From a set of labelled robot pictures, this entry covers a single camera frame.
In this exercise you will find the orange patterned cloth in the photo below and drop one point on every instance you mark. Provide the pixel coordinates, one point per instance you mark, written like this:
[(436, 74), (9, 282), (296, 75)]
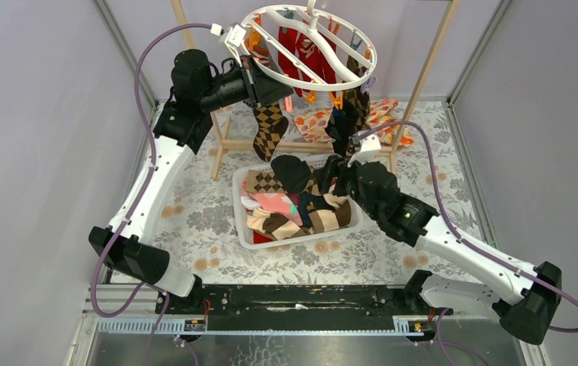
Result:
[(311, 124)]

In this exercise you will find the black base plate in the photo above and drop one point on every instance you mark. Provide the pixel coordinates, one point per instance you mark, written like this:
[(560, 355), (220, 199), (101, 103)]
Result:
[(222, 299)]

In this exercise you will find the red sock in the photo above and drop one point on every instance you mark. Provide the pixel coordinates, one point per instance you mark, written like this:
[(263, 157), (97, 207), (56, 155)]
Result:
[(307, 52)]

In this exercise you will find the dark green sock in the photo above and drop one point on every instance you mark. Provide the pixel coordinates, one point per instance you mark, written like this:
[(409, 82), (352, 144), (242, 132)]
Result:
[(292, 172)]

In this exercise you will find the brown beige striped sock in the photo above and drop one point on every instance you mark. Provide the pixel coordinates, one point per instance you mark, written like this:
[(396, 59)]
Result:
[(316, 214)]

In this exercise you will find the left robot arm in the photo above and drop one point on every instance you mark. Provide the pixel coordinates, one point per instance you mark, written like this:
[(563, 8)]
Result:
[(198, 89)]

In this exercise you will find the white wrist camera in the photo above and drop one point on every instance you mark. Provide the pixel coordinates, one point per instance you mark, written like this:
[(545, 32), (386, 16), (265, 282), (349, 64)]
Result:
[(367, 145), (232, 38)]

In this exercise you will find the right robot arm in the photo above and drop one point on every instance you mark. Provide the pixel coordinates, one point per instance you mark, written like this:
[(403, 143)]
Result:
[(518, 295)]

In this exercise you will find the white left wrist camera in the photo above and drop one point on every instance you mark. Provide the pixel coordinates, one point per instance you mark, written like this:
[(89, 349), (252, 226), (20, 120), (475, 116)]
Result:
[(232, 38)]

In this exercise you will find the brown argyle hanging sock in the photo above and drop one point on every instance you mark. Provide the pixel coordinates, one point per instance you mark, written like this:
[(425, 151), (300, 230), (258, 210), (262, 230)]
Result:
[(360, 99)]

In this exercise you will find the pink clothespin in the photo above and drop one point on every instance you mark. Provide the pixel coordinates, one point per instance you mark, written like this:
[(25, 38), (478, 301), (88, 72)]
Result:
[(287, 103)]

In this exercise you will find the brown yellow argyle sock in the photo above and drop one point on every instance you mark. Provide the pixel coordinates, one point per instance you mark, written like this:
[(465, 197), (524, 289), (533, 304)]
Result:
[(272, 126)]

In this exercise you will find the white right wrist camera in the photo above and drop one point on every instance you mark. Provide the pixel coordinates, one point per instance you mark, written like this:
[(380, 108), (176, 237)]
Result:
[(367, 145)]

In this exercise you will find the beige green argyle sock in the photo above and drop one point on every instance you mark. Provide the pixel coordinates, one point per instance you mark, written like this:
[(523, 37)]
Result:
[(261, 182)]

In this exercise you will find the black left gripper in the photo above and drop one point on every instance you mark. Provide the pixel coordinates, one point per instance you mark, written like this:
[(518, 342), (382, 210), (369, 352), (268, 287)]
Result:
[(261, 82)]

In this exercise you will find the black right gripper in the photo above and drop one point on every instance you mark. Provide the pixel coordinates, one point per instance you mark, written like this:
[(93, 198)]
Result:
[(334, 167)]

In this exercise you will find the white round sock hanger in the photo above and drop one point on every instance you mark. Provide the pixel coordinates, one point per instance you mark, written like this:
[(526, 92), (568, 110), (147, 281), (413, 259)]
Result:
[(336, 38)]

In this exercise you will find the wooden drying rack frame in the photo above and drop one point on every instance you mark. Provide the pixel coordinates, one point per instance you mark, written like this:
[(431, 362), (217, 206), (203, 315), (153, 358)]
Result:
[(226, 144)]

